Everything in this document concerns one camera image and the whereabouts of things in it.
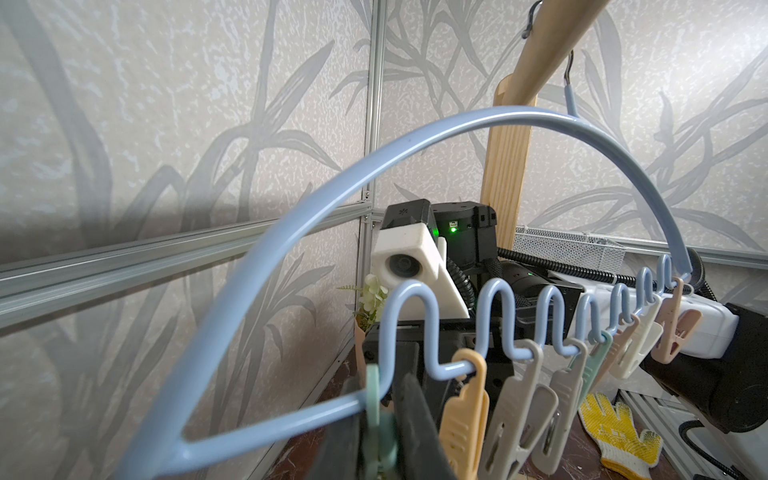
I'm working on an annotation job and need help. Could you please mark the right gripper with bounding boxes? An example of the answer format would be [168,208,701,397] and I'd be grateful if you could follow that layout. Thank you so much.
[362,200,586,421]

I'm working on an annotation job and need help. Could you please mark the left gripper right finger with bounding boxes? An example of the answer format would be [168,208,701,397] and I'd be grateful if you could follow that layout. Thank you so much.
[393,373,457,480]

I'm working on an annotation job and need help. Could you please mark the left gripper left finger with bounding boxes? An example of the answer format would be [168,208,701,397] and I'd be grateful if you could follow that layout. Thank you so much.
[305,413,362,480]

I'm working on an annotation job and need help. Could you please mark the blue wavy clip hanger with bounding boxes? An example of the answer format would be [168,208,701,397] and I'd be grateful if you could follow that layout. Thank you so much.
[113,50,697,480]

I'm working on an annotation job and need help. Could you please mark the green clothes peg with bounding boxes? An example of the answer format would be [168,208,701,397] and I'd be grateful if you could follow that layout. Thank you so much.
[360,364,399,479]

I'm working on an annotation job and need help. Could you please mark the orange clothes peg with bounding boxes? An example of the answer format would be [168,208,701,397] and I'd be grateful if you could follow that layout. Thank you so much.
[438,348,490,479]

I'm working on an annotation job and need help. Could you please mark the grey clothes peg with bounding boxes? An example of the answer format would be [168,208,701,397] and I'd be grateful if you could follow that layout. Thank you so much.
[478,339,559,479]

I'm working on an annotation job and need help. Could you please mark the potted white flower plant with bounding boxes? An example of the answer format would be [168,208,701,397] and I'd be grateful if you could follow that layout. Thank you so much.
[338,273,389,387]

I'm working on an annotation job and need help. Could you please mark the pink clothes peg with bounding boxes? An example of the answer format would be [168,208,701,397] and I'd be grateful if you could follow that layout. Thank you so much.
[650,277,703,364]

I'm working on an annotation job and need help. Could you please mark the yellow rubber-coated glove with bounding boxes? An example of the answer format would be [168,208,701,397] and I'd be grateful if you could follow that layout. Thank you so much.
[578,393,663,479]

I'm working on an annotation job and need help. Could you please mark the wooden clothes rack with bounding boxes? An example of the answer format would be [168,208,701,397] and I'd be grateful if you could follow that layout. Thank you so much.
[481,0,608,249]

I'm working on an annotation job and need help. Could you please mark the white wire mesh basket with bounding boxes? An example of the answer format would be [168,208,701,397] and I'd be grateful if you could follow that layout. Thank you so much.
[513,226,625,274]

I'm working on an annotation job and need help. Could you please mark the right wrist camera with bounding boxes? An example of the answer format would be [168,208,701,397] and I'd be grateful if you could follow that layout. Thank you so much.
[371,199,469,320]

